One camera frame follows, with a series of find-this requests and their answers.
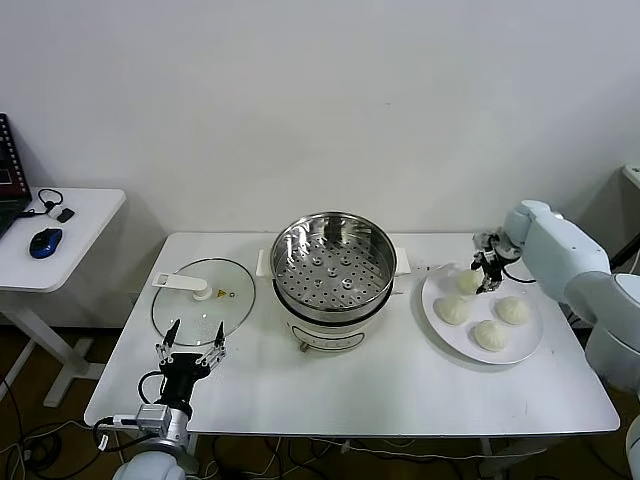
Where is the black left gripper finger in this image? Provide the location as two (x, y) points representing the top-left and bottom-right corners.
(154, 318), (181, 366)
(197, 321), (229, 369)

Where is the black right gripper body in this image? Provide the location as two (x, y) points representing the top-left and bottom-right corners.
(479, 247), (505, 281)

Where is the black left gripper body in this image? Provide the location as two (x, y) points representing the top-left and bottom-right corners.
(159, 353), (212, 409)

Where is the white steamed baozi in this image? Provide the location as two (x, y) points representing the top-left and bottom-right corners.
(494, 295), (530, 326)
(457, 269), (485, 295)
(433, 294), (472, 326)
(472, 319), (510, 351)

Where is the perforated steel steamer basket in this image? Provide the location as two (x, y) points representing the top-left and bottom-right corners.
(270, 212), (399, 312)

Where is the white round plate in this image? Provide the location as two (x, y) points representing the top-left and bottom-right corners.
(421, 262), (545, 365)

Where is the white electric cooker pot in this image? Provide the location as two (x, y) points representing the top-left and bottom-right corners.
(255, 247), (414, 356)

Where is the white side table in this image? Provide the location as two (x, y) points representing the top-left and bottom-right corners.
(0, 188), (127, 409)

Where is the blue and black computer mouse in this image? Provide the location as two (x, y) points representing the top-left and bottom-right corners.
(28, 227), (65, 260)

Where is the black laptop with red edge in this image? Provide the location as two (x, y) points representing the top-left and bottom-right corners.
(0, 113), (34, 240)

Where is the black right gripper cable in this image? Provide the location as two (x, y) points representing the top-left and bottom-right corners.
(502, 268), (539, 285)

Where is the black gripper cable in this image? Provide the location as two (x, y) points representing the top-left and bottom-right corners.
(138, 370), (166, 405)
(502, 268), (539, 285)

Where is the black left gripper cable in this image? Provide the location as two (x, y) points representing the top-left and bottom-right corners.
(138, 370), (166, 405)

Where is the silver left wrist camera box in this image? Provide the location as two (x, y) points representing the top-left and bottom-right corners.
(136, 403), (172, 434)

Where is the glass lid with white handle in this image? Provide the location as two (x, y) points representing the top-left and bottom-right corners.
(151, 257), (257, 347)

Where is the black power adapter cable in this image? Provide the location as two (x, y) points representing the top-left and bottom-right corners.
(610, 234), (640, 271)

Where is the black looped earphone cable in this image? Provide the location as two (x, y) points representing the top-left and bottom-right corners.
(19, 188), (65, 219)

